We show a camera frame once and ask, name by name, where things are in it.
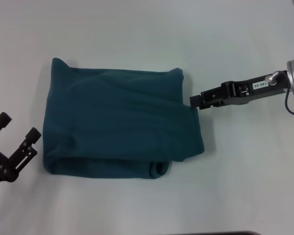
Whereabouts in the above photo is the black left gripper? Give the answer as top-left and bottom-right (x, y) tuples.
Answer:
(0, 112), (42, 190)

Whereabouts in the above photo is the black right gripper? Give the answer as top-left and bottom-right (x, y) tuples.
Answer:
(190, 70), (294, 110)

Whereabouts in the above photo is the teal t-shirt with beige print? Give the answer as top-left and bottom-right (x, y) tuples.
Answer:
(42, 57), (206, 179)

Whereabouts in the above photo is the right gripper cable with connector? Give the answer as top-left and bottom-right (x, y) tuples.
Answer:
(266, 70), (294, 118)

